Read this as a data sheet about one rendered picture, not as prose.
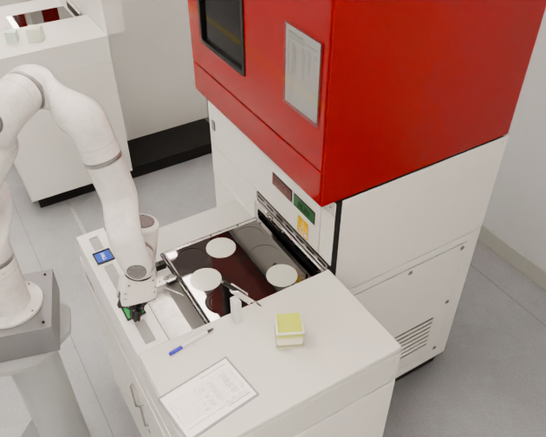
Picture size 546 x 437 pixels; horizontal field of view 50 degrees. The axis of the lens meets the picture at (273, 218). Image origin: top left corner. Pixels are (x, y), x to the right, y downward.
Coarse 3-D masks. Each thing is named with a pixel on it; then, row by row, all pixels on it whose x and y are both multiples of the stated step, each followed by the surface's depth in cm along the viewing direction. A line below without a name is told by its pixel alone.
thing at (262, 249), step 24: (240, 240) 202; (264, 240) 201; (192, 264) 193; (216, 264) 192; (240, 264) 193; (264, 264) 193; (288, 264) 192; (192, 288) 185; (216, 288) 185; (240, 288) 185; (264, 288) 185; (216, 312) 177
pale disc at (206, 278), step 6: (198, 270) 191; (204, 270) 191; (210, 270) 191; (192, 276) 189; (198, 276) 189; (204, 276) 189; (210, 276) 189; (216, 276) 189; (192, 282) 187; (198, 282) 187; (204, 282) 187; (210, 282) 187; (216, 282) 187; (198, 288) 185; (204, 288) 185; (210, 288) 185
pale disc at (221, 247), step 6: (216, 240) 202; (222, 240) 202; (228, 240) 202; (210, 246) 199; (216, 246) 199; (222, 246) 199; (228, 246) 199; (234, 246) 199; (210, 252) 197; (216, 252) 197; (222, 252) 197; (228, 252) 197
